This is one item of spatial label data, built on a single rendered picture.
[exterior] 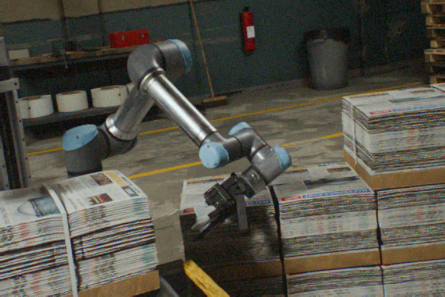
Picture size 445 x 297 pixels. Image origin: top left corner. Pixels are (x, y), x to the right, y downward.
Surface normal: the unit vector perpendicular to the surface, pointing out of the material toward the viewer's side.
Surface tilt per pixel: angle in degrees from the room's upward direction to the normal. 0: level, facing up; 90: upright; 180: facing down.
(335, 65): 95
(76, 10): 90
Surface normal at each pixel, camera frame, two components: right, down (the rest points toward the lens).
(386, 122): 0.04, 0.19
